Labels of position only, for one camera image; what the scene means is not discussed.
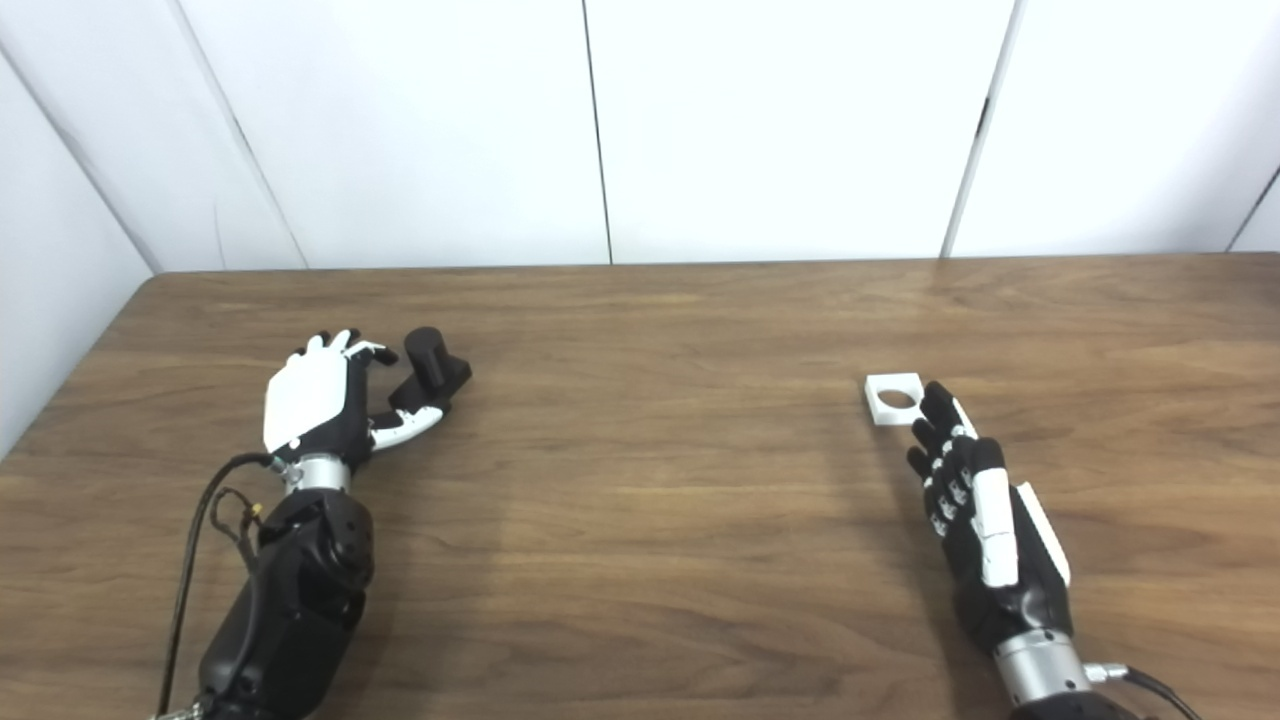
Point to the white square piece with hole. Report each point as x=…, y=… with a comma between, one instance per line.
x=890, y=416

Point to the black peg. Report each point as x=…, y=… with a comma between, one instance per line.
x=432, y=365

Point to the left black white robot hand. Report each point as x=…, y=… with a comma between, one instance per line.
x=305, y=400

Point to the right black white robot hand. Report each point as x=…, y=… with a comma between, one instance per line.
x=1000, y=590

